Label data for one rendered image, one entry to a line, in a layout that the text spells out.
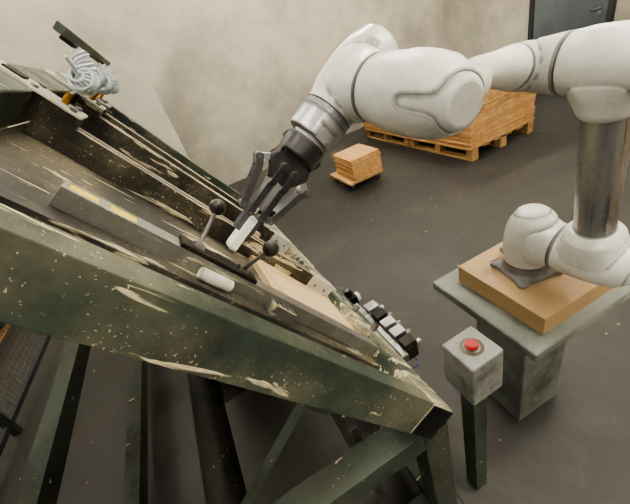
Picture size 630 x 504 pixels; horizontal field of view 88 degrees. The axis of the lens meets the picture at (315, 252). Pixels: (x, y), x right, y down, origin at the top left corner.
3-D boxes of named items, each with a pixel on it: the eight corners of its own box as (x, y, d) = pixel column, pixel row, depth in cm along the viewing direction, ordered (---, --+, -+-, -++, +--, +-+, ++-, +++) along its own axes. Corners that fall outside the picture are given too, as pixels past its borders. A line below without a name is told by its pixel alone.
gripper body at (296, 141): (299, 125, 53) (265, 172, 53) (333, 158, 57) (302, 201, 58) (283, 122, 59) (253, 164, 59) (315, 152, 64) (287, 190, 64)
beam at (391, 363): (431, 440, 97) (455, 412, 96) (410, 435, 90) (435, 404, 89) (246, 213, 277) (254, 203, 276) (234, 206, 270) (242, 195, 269)
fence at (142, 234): (372, 357, 110) (379, 348, 110) (48, 204, 56) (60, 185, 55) (364, 347, 114) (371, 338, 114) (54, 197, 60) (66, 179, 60)
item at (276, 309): (290, 325, 84) (297, 315, 84) (269, 315, 80) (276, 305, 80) (284, 316, 87) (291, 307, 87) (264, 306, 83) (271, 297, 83)
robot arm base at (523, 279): (520, 244, 141) (521, 233, 138) (565, 273, 122) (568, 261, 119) (482, 259, 140) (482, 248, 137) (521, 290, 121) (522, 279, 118)
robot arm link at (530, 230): (518, 240, 135) (523, 192, 123) (567, 256, 121) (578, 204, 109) (493, 259, 130) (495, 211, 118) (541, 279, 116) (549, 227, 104)
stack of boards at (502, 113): (534, 131, 421) (539, 64, 379) (471, 162, 400) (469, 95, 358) (411, 117, 623) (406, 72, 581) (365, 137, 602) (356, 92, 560)
